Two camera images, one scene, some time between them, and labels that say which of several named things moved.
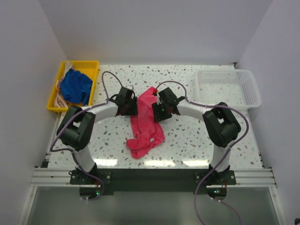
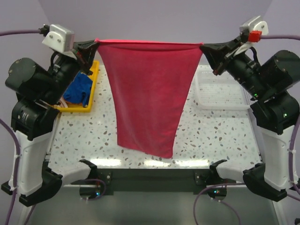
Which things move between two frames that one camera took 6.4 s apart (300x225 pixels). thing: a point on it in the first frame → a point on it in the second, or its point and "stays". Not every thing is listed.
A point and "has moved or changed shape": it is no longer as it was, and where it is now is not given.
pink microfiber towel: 146,131 has moved or changed shape
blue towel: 75,87 stays
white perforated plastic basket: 237,88 stays
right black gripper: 158,116 → 219,52
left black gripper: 133,111 → 83,51
